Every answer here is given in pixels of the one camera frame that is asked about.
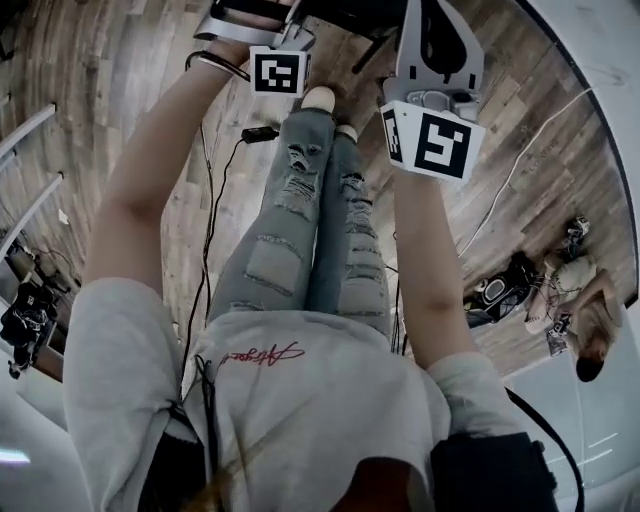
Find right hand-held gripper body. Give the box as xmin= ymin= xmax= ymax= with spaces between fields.
xmin=378 ymin=78 xmax=487 ymax=188

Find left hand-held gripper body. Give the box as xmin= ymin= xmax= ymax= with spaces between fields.
xmin=248 ymin=19 xmax=318 ymax=97

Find black folding chair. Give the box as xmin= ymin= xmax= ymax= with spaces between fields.
xmin=218 ymin=0 xmax=403 ymax=75

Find person's left forearm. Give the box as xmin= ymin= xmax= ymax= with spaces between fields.
xmin=83 ymin=40 xmax=252 ymax=306

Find person's right forearm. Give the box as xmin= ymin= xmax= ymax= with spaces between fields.
xmin=391 ymin=167 xmax=482 ymax=374

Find person's left shoe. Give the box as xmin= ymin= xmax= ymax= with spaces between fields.
xmin=299 ymin=85 xmax=336 ymax=113

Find black wrist bands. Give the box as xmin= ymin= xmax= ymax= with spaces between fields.
xmin=184 ymin=49 xmax=251 ymax=82

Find black power adapter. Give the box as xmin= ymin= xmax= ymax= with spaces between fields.
xmin=240 ymin=126 xmax=280 ymax=145

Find ripped blue jeans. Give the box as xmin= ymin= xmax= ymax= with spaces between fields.
xmin=206 ymin=106 xmax=392 ymax=334

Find black equipment bag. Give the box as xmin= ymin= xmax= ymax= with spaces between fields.
xmin=462 ymin=251 xmax=546 ymax=329

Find grey sweatshirt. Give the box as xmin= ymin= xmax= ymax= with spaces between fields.
xmin=62 ymin=277 xmax=527 ymax=512

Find black pack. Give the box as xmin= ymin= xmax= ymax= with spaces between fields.
xmin=428 ymin=432 xmax=560 ymax=512

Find black equipment pile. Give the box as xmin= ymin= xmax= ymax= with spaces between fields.
xmin=0 ymin=239 xmax=84 ymax=381

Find black floor cable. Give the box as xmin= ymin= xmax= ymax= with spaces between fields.
xmin=177 ymin=122 xmax=246 ymax=401
xmin=387 ymin=232 xmax=409 ymax=357

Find white table frame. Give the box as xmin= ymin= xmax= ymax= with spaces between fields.
xmin=0 ymin=102 xmax=65 ymax=251

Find thick black cable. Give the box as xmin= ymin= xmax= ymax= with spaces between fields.
xmin=501 ymin=387 xmax=587 ymax=512

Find thin black chest cable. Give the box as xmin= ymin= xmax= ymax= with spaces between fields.
xmin=192 ymin=352 xmax=222 ymax=501

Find black shoulder strap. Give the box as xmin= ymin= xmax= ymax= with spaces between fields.
xmin=144 ymin=404 xmax=211 ymax=512

